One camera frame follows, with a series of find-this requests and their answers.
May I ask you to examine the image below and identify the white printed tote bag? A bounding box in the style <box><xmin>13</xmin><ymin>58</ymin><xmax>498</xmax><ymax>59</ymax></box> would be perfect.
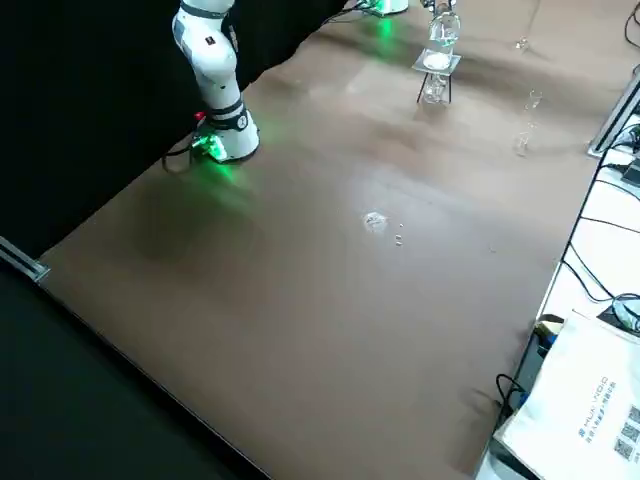
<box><xmin>491</xmin><ymin>305</ymin><xmax>640</xmax><ymax>480</ymax></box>

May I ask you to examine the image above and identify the aluminium camera post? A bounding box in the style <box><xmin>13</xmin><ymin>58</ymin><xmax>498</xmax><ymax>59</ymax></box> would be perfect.
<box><xmin>588</xmin><ymin>73</ymin><xmax>640</xmax><ymax>160</ymax></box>

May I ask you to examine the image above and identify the black box device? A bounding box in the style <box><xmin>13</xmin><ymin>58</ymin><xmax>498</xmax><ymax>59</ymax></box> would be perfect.
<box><xmin>507</xmin><ymin>313</ymin><xmax>566</xmax><ymax>419</ymax></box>

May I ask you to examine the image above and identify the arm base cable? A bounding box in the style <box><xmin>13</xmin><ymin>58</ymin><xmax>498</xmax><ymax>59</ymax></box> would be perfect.
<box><xmin>160</xmin><ymin>138</ymin><xmax>214</xmax><ymax>175</ymax></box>

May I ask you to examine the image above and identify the glass graduated cylinder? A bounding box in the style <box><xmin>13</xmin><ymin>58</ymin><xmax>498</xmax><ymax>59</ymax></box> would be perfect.
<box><xmin>513</xmin><ymin>0</ymin><xmax>547</xmax><ymax>53</ymax></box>

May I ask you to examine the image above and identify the tripod stand with mesh plate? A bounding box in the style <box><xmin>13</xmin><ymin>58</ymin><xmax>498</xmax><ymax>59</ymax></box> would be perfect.
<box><xmin>411</xmin><ymin>48</ymin><xmax>463</xmax><ymax>106</ymax></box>

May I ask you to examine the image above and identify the black cable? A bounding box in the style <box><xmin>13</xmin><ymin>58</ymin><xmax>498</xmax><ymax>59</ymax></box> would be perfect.
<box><xmin>557</xmin><ymin>144</ymin><xmax>640</xmax><ymax>306</ymax></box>

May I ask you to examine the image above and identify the glass conical flask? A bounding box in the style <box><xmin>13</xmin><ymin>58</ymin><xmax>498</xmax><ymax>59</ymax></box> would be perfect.
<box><xmin>427</xmin><ymin>8</ymin><xmax>465</xmax><ymax>55</ymax></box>

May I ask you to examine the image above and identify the aluminium frame profile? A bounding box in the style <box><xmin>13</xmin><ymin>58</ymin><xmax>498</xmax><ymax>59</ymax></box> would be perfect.
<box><xmin>0</xmin><ymin>233</ymin><xmax>52</xmax><ymax>285</ymax></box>

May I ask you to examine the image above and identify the large glass beaker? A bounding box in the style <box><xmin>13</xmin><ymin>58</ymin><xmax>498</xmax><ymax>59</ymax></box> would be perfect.
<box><xmin>422</xmin><ymin>29</ymin><xmax>459</xmax><ymax>72</ymax></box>

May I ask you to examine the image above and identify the glass alcohol lamp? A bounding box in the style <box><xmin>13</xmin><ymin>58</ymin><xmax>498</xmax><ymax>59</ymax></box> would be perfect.
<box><xmin>421</xmin><ymin>73</ymin><xmax>448</xmax><ymax>105</ymax></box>

